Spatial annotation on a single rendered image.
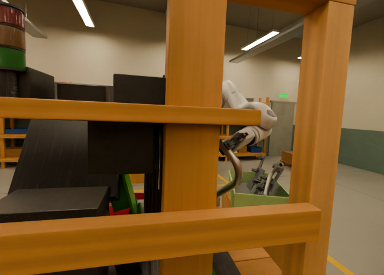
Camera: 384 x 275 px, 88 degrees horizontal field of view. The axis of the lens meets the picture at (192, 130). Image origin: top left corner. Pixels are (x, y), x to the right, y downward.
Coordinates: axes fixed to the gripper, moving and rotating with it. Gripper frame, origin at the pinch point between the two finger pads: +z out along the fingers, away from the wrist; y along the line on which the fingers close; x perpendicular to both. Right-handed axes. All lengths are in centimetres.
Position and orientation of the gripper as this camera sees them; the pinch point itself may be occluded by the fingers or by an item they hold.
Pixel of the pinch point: (226, 147)
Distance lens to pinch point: 76.7
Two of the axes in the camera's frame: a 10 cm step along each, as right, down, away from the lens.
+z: -7.0, 2.4, -6.7
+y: 4.2, -6.1, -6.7
